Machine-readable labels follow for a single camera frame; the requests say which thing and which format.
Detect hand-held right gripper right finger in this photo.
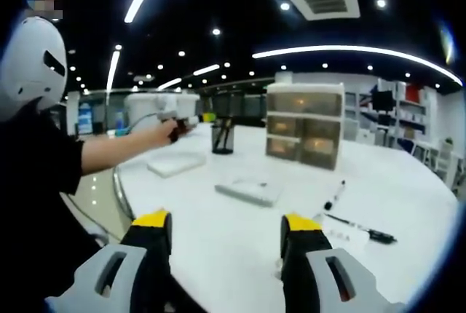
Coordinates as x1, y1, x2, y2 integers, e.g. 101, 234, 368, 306
279, 212, 405, 313

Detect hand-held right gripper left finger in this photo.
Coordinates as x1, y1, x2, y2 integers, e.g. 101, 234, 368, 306
45, 209, 173, 313

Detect dark pen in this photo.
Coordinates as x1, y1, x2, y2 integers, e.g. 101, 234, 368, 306
215, 119, 226, 146

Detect thick white sticky note pad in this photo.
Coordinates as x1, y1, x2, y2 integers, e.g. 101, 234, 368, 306
146, 152, 207, 179

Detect black marker pen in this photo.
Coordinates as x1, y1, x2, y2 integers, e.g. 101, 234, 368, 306
323, 180, 347, 211

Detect white desk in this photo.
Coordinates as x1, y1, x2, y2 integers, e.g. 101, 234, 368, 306
112, 123, 459, 306

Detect person's left hand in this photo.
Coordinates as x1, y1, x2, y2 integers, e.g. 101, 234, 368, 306
159, 120, 183, 143

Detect white storage bin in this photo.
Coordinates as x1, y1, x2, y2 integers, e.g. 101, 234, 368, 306
123, 92, 201, 128

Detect black mesh pen holder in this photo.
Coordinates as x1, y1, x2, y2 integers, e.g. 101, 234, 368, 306
211, 116, 236, 155

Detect blue poster stand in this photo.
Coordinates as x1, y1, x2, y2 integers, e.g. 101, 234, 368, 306
77, 103, 95, 135

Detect person in black sleeve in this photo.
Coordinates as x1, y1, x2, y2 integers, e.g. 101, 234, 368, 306
0, 108, 110, 313

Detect white brown drawer organizer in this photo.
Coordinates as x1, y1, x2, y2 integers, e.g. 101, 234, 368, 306
265, 82, 345, 171

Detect red box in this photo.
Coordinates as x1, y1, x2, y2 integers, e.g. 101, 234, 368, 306
406, 84, 423, 102

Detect white wall shelving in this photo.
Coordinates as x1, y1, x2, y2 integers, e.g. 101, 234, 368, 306
344, 79, 438, 150

